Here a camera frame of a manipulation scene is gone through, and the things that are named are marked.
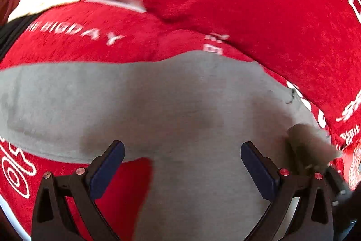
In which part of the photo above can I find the grey small garment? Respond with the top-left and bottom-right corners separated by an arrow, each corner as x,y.
1,51 -> 316,240

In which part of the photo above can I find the red printed bed cover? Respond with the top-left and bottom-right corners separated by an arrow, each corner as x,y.
1,2 -> 360,240

